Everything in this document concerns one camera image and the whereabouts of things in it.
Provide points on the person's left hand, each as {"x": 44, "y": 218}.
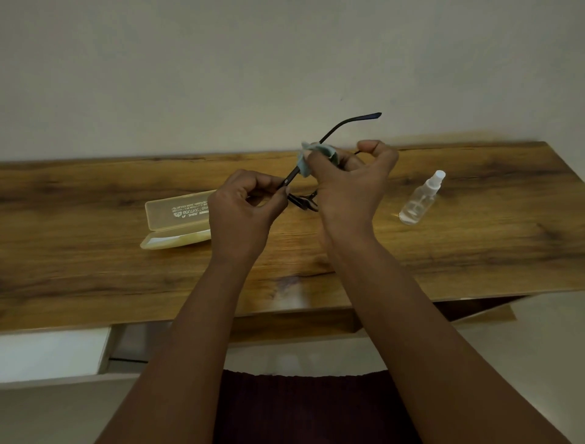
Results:
{"x": 240, "y": 219}

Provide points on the person's right hand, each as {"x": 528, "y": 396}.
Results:
{"x": 349, "y": 196}

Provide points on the blue cleaning cloth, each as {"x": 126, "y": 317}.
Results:
{"x": 311, "y": 151}

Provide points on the yellow translucent glasses case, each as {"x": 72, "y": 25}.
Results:
{"x": 176, "y": 219}

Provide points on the clear spray bottle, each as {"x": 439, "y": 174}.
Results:
{"x": 418, "y": 203}

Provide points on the black framed eyeglasses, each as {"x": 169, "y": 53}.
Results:
{"x": 347, "y": 124}

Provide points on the person's left forearm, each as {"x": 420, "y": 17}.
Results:
{"x": 173, "y": 357}

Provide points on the person's right forearm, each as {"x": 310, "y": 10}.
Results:
{"x": 443, "y": 347}

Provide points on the wooden under-table shelf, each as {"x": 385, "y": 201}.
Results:
{"x": 292, "y": 325}

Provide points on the dark maroon garment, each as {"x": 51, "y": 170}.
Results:
{"x": 315, "y": 409}

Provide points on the white cabinet drawer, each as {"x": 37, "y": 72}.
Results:
{"x": 50, "y": 357}

